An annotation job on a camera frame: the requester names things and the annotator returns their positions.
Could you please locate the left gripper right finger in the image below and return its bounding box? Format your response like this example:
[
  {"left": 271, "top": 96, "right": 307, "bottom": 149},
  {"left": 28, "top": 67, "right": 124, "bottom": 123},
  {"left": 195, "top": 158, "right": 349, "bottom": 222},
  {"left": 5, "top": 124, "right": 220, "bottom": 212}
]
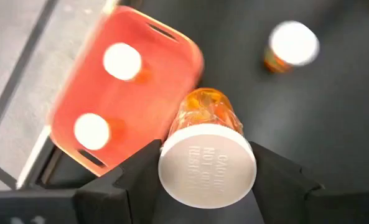
[{"left": 251, "top": 141, "right": 325, "bottom": 224}]

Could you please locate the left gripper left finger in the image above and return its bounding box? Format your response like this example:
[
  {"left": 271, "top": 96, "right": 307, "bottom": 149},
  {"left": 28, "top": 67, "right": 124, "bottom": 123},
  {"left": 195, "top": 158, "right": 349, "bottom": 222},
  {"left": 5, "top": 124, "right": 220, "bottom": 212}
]
[{"left": 75, "top": 139, "right": 164, "bottom": 224}]

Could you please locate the orange pill bottle white cap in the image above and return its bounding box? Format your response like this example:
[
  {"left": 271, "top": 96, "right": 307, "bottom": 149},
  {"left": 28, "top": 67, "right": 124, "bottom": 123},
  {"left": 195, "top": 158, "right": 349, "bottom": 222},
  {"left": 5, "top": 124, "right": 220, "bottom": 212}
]
[
  {"left": 102, "top": 42, "right": 152, "bottom": 85},
  {"left": 73, "top": 112, "right": 128, "bottom": 151},
  {"left": 157, "top": 87, "right": 258, "bottom": 209},
  {"left": 263, "top": 20, "right": 320, "bottom": 75}
]

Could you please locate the orange plastic bin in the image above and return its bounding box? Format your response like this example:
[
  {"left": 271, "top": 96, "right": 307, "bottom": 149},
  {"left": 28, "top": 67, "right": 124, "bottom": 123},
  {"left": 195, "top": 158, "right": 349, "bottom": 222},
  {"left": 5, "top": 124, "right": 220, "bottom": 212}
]
[{"left": 47, "top": 5, "right": 205, "bottom": 177}]

